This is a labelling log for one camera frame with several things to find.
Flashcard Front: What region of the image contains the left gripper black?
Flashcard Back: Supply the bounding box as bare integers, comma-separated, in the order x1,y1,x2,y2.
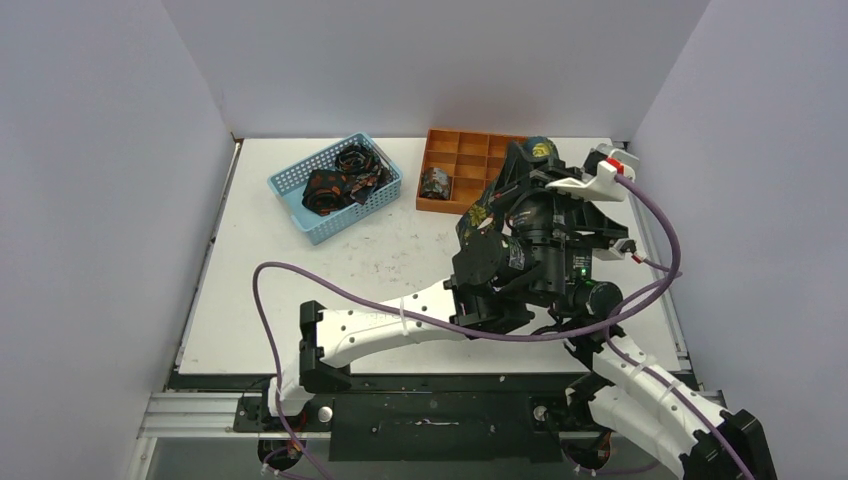
487,142,591,301

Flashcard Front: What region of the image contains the orange wooden compartment tray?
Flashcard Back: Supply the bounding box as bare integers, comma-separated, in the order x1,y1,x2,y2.
415,128,527,215

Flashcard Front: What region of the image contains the blue yellow floral tie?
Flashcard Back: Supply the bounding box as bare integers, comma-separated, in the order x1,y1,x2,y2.
456,136,560,246

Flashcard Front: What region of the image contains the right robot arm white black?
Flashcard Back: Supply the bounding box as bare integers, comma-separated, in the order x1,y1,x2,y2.
565,321,777,479

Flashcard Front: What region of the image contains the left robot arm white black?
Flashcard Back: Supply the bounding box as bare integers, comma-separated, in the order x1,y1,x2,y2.
258,262,534,431

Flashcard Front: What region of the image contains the rolled dark patterned tie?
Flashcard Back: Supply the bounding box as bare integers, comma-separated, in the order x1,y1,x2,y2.
419,167,452,201

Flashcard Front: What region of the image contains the dark patterned tie in basket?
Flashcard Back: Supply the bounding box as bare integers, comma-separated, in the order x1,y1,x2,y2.
335,144,392,204

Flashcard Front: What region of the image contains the black orange patterned tie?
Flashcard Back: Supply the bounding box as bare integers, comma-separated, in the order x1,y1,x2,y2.
301,169,356,216

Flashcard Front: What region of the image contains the blue plastic basket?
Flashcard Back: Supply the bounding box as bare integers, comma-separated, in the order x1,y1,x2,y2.
267,132,403,245

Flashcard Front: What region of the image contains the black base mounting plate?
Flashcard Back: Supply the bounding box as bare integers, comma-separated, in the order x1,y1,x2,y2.
165,372,664,465

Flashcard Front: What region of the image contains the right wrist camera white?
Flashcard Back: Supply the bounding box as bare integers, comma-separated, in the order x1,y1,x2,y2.
609,238,647,264

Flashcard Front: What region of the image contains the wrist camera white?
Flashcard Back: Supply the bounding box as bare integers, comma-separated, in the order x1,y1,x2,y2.
545,143,641,202
609,238,647,264

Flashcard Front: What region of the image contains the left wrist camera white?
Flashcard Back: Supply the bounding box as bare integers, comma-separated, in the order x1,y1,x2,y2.
545,143,641,202

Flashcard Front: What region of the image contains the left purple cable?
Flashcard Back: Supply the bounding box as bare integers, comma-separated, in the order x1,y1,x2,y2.
252,173,684,480

